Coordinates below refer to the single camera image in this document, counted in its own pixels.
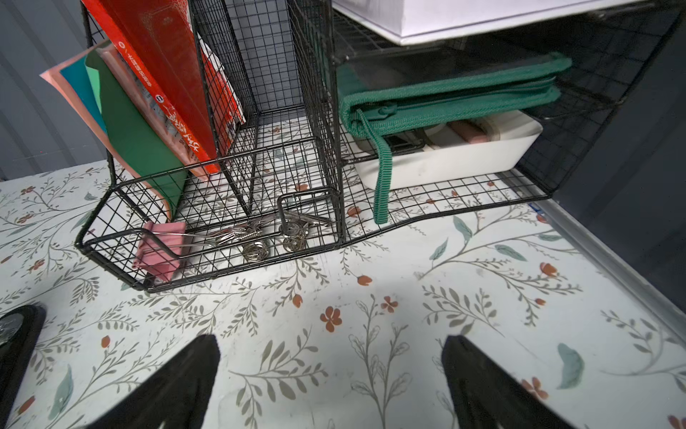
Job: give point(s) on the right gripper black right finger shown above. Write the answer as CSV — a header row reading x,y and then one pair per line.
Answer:
x,y
484,395

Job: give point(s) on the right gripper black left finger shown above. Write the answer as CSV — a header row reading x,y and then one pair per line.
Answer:
x,y
175,396

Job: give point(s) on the white box on organizer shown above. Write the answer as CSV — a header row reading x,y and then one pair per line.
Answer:
x,y
416,22

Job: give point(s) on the pink binder clip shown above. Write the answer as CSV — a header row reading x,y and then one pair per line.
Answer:
x,y
158,250

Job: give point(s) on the black stapler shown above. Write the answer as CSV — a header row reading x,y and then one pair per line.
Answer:
x,y
20,331

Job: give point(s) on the metal key rings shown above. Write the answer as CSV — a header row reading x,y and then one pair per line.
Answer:
x,y
268,236

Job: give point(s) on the green paper sheet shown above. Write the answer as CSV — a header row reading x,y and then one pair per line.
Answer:
x,y
132,127

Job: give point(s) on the white plastic tray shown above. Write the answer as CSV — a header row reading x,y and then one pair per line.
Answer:
x,y
495,144

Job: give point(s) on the green zipper pouch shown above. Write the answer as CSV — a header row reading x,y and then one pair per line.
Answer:
x,y
389,95

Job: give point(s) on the red folder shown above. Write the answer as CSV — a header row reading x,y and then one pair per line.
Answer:
x,y
180,71

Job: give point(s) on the black wire desk organizer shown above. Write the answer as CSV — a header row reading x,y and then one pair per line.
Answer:
x,y
289,187

